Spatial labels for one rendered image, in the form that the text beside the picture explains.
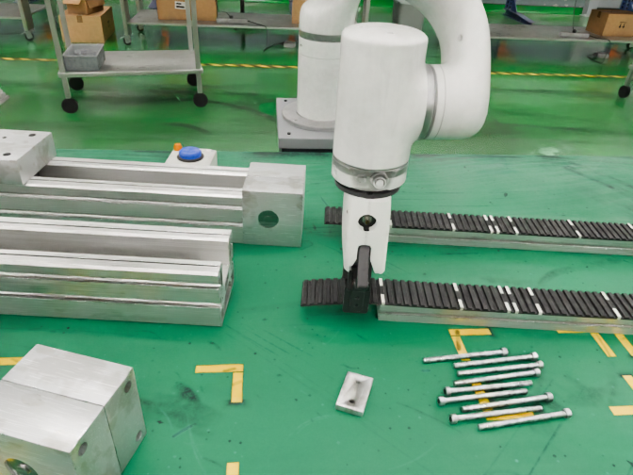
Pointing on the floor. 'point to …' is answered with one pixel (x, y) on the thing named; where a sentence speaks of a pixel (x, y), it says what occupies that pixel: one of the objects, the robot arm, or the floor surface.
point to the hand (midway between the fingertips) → (355, 286)
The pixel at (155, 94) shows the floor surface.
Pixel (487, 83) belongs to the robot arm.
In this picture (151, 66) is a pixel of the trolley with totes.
